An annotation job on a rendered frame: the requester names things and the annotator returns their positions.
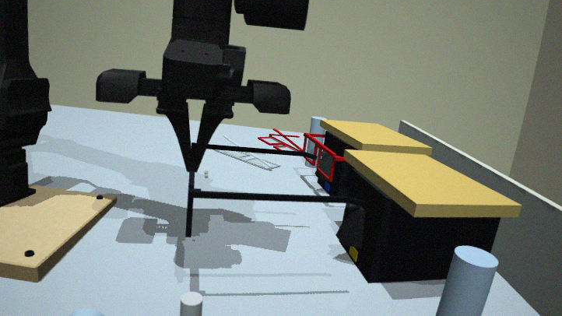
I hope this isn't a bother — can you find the light blue cylinder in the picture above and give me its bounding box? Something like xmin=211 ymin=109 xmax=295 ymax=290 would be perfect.
xmin=70 ymin=308 xmax=104 ymax=316
xmin=305 ymin=117 xmax=327 ymax=168
xmin=435 ymin=246 xmax=498 ymax=316

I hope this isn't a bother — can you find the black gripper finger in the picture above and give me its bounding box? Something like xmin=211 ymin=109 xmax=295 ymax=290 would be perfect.
xmin=156 ymin=103 xmax=191 ymax=172
xmin=195 ymin=104 xmax=234 ymax=173

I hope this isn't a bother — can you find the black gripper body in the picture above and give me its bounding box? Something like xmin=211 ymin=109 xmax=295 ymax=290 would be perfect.
xmin=96 ymin=18 xmax=291 ymax=114

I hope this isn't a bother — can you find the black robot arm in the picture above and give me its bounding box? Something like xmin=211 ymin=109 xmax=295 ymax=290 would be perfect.
xmin=0 ymin=0 xmax=309 ymax=208

